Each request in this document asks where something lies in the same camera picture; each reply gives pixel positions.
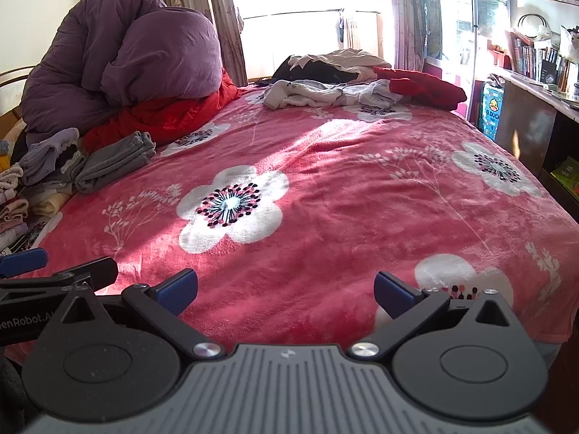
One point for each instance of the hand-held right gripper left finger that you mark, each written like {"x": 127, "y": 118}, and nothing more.
{"x": 178, "y": 291}

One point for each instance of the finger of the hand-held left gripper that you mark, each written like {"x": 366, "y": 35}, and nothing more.
{"x": 22, "y": 263}
{"x": 95, "y": 271}

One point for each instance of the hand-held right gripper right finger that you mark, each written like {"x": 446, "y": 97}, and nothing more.
{"x": 393, "y": 296}

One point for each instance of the stack of folded clothes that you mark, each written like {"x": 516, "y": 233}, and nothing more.
{"x": 45, "y": 153}

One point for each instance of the folded grey pants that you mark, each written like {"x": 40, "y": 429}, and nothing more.
{"x": 113, "y": 162}

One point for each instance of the pink floral blanket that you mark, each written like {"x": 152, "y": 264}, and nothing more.
{"x": 339, "y": 190}

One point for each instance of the red quilt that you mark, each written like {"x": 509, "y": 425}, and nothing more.
{"x": 172, "y": 113}

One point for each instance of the blue duck box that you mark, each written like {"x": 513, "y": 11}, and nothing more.
{"x": 492, "y": 113}

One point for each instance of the green box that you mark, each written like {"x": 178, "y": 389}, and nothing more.
{"x": 567, "y": 178}

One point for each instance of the red garment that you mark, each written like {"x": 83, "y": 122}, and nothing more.
{"x": 425, "y": 86}

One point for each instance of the pale patterned garment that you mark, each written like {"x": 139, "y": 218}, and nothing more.
{"x": 312, "y": 92}

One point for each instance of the wooden desk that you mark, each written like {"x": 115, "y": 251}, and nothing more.
{"x": 520, "y": 108}

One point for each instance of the purple duvet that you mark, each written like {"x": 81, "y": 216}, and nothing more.
{"x": 135, "y": 45}

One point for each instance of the beige garment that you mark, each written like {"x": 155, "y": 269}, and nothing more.
{"x": 343, "y": 58}

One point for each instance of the row of books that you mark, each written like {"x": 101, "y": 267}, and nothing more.
{"x": 529, "y": 58}

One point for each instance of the striped pink curtain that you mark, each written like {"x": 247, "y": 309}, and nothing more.
{"x": 221, "y": 18}
{"x": 405, "y": 18}

